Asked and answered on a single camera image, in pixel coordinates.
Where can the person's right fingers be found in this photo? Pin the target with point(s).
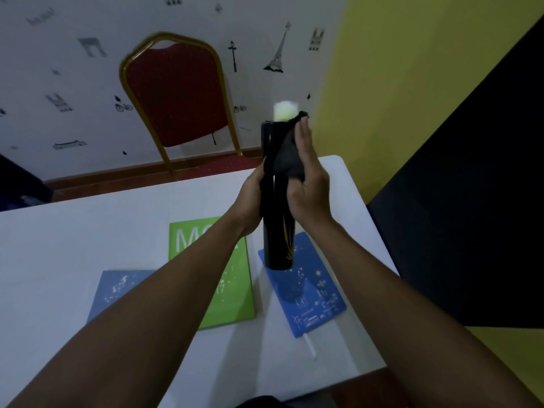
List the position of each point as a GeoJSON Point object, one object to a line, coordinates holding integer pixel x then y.
{"type": "Point", "coordinates": [307, 144]}

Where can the dark grey cleaning cloth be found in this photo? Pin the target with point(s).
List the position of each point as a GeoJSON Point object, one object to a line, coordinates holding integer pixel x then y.
{"type": "Point", "coordinates": [287, 157]}

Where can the green book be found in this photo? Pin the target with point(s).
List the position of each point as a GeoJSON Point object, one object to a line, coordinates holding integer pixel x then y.
{"type": "Point", "coordinates": [225, 271]}

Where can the black bottle with gold print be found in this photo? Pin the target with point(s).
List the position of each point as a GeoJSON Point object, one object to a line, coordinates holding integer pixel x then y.
{"type": "Point", "coordinates": [276, 208]}

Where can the dark blue notebook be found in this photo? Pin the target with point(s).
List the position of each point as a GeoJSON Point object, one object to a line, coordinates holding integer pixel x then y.
{"type": "Point", "coordinates": [304, 288]}

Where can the white table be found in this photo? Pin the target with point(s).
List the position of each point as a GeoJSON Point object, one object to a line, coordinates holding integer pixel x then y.
{"type": "Point", "coordinates": [76, 259]}

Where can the black panel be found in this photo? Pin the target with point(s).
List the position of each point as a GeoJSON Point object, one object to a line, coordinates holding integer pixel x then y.
{"type": "Point", "coordinates": [467, 199]}

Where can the person's left fingers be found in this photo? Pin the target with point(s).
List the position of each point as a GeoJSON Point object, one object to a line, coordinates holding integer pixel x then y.
{"type": "Point", "coordinates": [257, 174]}

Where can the light blue notebook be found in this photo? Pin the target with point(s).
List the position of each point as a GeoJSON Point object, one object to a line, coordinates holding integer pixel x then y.
{"type": "Point", "coordinates": [117, 291]}

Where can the person's right forearm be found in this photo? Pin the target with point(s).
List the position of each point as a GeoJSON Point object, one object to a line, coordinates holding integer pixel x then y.
{"type": "Point", "coordinates": [408, 318]}

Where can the red chair with gold frame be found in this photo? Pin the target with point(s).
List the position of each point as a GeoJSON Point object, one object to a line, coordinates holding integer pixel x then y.
{"type": "Point", "coordinates": [178, 93]}

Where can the white bottle cap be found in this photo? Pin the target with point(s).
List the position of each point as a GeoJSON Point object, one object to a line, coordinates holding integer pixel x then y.
{"type": "Point", "coordinates": [284, 111]}

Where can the person's right hand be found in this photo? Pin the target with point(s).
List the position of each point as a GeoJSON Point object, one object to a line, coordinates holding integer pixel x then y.
{"type": "Point", "coordinates": [307, 186]}

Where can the person's left hand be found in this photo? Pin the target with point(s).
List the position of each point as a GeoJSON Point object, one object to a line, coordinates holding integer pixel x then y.
{"type": "Point", "coordinates": [248, 203]}

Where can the person's left forearm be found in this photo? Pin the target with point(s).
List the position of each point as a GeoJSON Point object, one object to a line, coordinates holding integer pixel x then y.
{"type": "Point", "coordinates": [140, 322]}

